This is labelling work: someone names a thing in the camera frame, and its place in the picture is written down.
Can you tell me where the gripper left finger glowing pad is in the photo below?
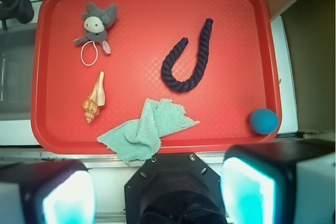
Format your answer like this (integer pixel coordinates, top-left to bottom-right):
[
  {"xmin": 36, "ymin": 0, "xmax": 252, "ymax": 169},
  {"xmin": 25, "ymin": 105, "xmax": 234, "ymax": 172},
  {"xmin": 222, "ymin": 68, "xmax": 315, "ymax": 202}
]
[{"xmin": 1, "ymin": 160, "xmax": 96, "ymax": 223}]

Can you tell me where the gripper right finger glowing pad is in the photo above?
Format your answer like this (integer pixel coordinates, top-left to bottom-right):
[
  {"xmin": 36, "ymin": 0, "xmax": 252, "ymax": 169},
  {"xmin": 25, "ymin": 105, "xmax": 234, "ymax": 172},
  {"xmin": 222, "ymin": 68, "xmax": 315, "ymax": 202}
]
[{"xmin": 220, "ymin": 140, "xmax": 335, "ymax": 223}]

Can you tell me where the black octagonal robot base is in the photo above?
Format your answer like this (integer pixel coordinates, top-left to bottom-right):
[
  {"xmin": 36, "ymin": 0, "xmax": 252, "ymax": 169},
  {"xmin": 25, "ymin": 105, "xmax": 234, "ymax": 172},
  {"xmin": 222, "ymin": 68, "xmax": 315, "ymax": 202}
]
[{"xmin": 124, "ymin": 153, "xmax": 227, "ymax": 223}]

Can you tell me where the golden spiral shell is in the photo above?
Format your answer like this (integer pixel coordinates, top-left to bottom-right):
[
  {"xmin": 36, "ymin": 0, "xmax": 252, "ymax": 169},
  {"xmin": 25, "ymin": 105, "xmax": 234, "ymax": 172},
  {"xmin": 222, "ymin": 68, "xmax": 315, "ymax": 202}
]
[{"xmin": 82, "ymin": 71, "xmax": 106, "ymax": 124}]

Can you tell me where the blue knitted ball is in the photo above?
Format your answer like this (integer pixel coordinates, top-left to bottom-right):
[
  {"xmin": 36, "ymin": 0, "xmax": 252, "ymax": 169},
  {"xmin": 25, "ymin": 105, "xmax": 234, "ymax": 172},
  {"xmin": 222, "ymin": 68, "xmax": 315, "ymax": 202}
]
[{"xmin": 249, "ymin": 109, "xmax": 279, "ymax": 135}]

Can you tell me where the mint green cloth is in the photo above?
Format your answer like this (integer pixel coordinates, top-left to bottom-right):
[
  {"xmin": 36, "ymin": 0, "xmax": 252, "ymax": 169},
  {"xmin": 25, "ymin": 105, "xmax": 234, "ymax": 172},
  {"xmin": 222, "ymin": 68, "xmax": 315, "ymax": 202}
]
[{"xmin": 97, "ymin": 99, "xmax": 199, "ymax": 163}]

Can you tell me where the red plastic tray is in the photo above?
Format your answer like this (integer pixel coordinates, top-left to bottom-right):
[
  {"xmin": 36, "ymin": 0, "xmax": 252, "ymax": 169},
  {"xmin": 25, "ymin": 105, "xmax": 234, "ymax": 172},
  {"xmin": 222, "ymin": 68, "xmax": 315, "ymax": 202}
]
[{"xmin": 31, "ymin": 0, "xmax": 281, "ymax": 154}]

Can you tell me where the grey plush mouse toy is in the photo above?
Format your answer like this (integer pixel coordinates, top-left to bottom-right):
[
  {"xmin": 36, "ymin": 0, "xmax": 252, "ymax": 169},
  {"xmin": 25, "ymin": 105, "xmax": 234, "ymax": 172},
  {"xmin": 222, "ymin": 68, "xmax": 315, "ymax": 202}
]
[{"xmin": 73, "ymin": 2, "xmax": 118, "ymax": 67}]

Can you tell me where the black faucet fixture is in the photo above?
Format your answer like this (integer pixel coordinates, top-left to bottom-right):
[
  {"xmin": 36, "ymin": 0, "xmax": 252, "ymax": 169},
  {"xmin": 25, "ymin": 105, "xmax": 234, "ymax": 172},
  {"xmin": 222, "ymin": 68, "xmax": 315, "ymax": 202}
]
[{"xmin": 1, "ymin": 0, "xmax": 34, "ymax": 31}]

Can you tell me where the dark purple twisted rope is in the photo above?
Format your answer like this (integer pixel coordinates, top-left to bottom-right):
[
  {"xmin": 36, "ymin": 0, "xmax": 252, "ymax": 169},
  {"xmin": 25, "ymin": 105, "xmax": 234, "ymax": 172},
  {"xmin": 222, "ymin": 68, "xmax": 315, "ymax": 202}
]
[{"xmin": 161, "ymin": 18, "xmax": 214, "ymax": 94}]

